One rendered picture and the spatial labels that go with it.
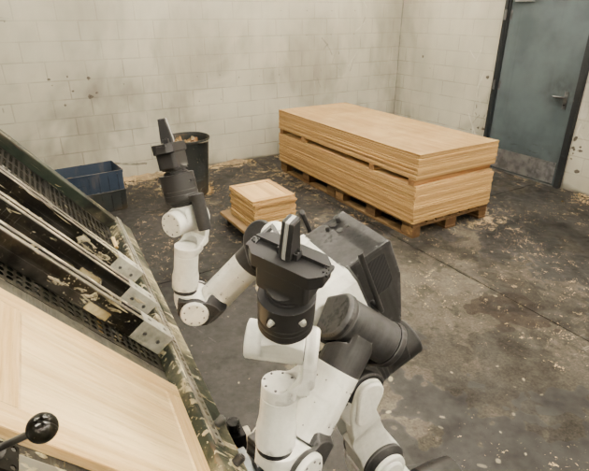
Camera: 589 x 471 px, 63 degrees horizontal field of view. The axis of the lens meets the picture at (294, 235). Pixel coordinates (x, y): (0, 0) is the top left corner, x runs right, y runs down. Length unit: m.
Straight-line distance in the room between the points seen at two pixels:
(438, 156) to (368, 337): 3.55
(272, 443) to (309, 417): 0.10
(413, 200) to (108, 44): 3.76
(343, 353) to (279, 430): 0.19
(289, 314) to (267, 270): 0.07
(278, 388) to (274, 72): 6.19
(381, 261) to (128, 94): 5.30
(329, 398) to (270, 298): 0.32
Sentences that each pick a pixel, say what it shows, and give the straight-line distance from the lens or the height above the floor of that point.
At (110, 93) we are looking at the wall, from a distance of 6.14.
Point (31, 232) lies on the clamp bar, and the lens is 1.65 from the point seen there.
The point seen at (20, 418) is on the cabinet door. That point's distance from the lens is 0.95.
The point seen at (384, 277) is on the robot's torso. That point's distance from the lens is 1.14.
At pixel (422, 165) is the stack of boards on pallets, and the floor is 0.69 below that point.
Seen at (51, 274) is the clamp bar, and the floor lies 1.24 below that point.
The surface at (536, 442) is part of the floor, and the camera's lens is 2.78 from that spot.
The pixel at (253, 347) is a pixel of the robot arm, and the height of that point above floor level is 1.40.
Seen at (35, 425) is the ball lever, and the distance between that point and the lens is 0.71.
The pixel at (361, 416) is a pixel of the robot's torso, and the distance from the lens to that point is 1.39.
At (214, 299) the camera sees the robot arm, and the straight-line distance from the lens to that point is 1.35.
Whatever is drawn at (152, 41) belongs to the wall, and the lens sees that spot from 6.22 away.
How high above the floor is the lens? 1.89
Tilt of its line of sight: 25 degrees down
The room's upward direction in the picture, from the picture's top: straight up
